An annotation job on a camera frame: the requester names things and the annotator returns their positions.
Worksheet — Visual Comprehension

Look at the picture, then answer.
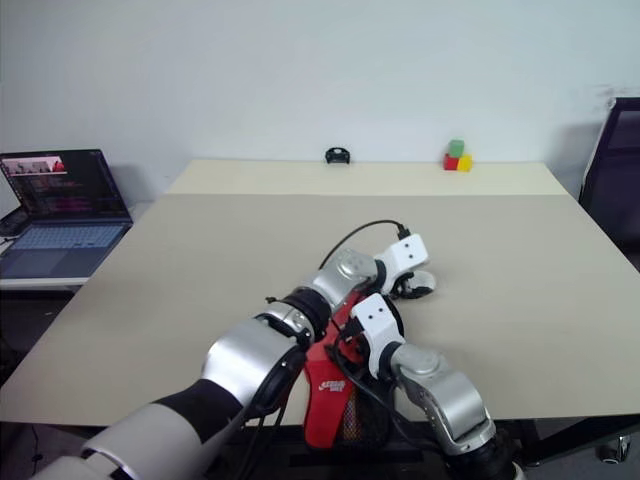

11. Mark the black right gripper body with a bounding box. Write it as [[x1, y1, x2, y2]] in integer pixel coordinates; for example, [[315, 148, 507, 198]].
[[335, 319, 371, 371]]

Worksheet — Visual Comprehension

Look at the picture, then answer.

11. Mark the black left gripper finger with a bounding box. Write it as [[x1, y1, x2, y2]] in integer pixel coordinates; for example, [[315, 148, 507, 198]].
[[407, 269, 441, 300]]

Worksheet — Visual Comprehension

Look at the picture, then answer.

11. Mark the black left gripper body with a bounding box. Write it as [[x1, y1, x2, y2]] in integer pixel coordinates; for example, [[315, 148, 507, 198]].
[[383, 273, 412, 301]]

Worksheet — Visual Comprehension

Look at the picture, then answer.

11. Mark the black and red paddle case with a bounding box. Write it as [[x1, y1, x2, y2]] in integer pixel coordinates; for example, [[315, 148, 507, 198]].
[[302, 289, 396, 449]]

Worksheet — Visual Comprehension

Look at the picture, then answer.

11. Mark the black office chair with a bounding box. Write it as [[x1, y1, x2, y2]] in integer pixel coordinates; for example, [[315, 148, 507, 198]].
[[578, 97, 640, 274]]

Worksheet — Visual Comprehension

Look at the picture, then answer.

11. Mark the white side table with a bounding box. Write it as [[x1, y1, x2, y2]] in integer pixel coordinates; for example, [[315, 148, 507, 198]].
[[0, 277, 94, 292]]

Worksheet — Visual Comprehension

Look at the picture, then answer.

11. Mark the open laptop computer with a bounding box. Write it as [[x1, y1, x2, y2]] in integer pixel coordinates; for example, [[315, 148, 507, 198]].
[[0, 148, 134, 280]]

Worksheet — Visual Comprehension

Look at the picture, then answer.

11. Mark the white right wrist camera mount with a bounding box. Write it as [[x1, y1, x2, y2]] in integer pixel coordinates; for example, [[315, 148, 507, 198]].
[[349, 293, 406, 376]]

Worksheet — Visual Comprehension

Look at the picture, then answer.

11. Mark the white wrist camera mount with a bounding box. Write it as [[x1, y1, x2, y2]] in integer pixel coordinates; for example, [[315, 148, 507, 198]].
[[349, 293, 406, 376], [374, 233, 431, 291]]

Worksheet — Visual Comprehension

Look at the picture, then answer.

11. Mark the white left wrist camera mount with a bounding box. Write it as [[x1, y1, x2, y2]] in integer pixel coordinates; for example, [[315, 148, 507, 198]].
[[374, 233, 431, 291]]

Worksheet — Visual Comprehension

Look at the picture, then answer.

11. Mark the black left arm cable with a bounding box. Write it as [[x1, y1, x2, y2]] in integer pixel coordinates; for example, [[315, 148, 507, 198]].
[[318, 219, 412, 269]]

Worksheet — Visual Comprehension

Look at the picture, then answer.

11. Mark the black table frame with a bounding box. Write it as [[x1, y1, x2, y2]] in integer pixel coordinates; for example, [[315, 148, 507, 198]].
[[517, 413, 640, 467]]

